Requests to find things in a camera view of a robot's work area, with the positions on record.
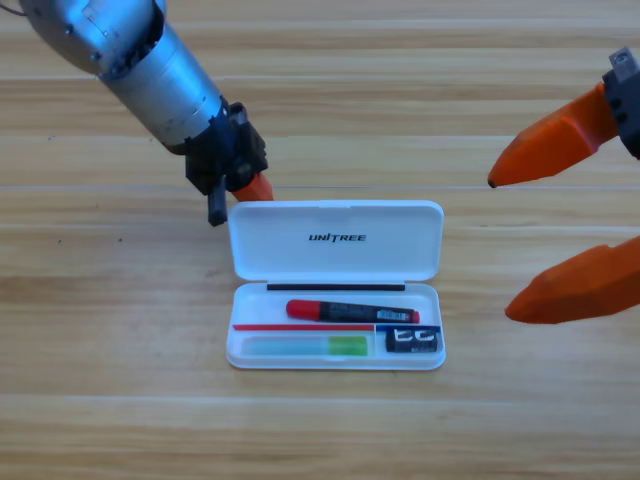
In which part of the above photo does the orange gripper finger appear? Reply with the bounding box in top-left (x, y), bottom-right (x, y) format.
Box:
top-left (230, 171), bottom-right (275, 203)
top-left (504, 234), bottom-right (640, 325)
top-left (487, 82), bottom-right (621, 190)

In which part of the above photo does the red and black marker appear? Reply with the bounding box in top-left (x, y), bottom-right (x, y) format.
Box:
top-left (285, 299), bottom-right (421, 325)

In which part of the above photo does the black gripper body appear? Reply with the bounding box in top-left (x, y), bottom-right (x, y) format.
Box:
top-left (602, 47), bottom-right (640, 161)
top-left (184, 102), bottom-right (269, 227)

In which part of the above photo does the white Unitree pencil case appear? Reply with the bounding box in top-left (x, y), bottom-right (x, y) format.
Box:
top-left (225, 199), bottom-right (447, 372)

